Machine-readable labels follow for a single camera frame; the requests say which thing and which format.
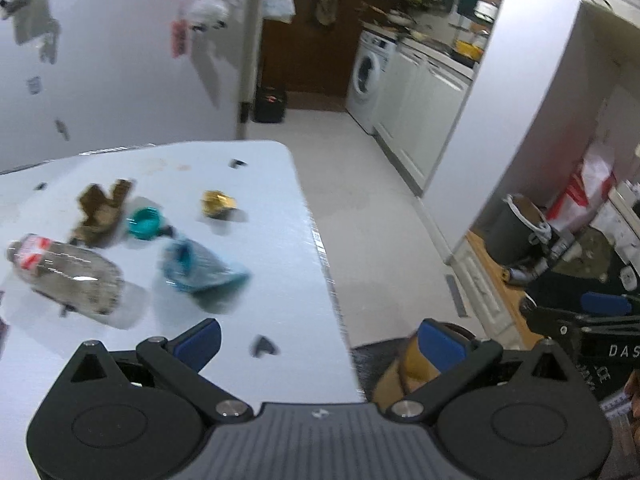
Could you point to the yellow container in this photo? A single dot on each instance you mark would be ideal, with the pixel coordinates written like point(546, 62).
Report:
point(467, 51)

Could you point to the pink hanging tag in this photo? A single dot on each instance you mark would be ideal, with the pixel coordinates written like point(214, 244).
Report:
point(178, 39)

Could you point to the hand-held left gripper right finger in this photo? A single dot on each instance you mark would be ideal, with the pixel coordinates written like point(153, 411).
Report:
point(440, 347)

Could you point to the person's right hand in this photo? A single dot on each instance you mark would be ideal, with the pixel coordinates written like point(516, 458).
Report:
point(635, 400)

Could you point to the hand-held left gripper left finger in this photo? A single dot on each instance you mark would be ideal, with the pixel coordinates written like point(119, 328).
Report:
point(200, 342)

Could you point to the grey bucket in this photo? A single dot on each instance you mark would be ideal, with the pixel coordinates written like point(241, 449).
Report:
point(512, 232)

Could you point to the teal plastic lid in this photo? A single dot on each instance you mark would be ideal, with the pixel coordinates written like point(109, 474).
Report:
point(145, 224)

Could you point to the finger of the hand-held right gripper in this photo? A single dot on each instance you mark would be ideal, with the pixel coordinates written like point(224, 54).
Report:
point(550, 321)
point(605, 303)

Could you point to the white low cabinet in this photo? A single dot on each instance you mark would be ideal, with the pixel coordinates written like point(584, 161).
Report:
point(475, 280)

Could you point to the white kitchen cabinets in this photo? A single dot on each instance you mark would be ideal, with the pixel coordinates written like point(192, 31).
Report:
point(420, 110)

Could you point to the brown cardboard scrap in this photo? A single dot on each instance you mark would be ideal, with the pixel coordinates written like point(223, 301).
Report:
point(97, 215)

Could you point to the clear plastic bottle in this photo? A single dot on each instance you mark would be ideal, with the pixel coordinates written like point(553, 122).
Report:
point(75, 275)

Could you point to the gold foil wrapper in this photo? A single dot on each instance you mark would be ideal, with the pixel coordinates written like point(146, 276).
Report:
point(217, 202)

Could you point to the spray can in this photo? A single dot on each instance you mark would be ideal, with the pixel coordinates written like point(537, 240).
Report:
point(520, 274)

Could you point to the hanging apron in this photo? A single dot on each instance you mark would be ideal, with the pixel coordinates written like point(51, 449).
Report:
point(328, 2)

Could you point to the white sheep plush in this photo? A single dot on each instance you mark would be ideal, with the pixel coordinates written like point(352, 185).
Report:
point(207, 12)

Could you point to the yellow trash bin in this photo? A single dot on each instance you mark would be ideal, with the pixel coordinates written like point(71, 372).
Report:
point(415, 362)

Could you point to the white washing machine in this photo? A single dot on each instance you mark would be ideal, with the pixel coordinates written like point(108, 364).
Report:
point(367, 85)

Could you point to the hanging white plastic bag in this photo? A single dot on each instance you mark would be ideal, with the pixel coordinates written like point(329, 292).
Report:
point(278, 4)

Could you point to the blue plastic bag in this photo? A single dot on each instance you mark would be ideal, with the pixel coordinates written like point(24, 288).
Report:
point(195, 265)

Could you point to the black textured stool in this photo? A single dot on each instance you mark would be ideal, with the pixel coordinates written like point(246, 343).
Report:
point(370, 360)

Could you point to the red and white bag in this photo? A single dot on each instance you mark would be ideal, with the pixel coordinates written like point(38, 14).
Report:
point(580, 190)

